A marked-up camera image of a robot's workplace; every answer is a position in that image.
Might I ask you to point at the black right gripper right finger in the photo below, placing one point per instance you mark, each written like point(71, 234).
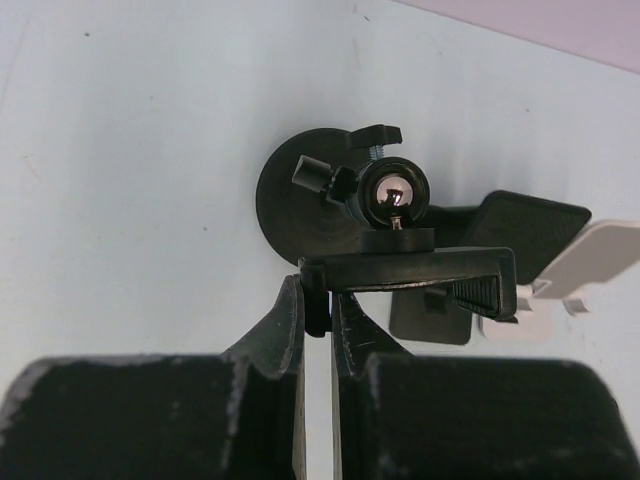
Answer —
point(397, 415)

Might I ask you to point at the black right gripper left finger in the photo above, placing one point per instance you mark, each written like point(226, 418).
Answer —
point(238, 414)

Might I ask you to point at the black pole phone stand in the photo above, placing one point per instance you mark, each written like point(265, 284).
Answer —
point(349, 216)

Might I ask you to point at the black folding phone stand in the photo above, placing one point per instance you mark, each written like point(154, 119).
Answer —
point(537, 230)

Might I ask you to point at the white phone stand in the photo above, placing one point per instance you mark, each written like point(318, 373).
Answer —
point(601, 252)

